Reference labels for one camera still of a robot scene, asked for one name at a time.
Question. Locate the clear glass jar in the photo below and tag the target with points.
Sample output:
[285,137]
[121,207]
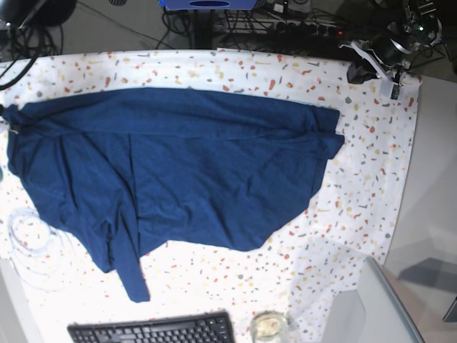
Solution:
[269,327]

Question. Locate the terrazzo pattern table cloth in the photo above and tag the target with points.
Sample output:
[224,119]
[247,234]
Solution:
[300,269]

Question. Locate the black wire rack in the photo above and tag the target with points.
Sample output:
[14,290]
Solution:
[265,22]

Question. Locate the black computer keyboard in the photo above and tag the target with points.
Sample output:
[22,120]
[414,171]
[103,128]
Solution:
[213,327]

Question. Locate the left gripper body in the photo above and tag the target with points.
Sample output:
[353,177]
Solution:
[392,50]

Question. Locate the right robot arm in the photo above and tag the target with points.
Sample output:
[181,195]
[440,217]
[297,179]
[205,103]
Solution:
[25,32]

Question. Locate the dark blue t-shirt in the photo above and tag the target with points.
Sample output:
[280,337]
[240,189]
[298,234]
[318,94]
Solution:
[126,171]

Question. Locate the blue box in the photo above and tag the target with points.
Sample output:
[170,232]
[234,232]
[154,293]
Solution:
[211,4]

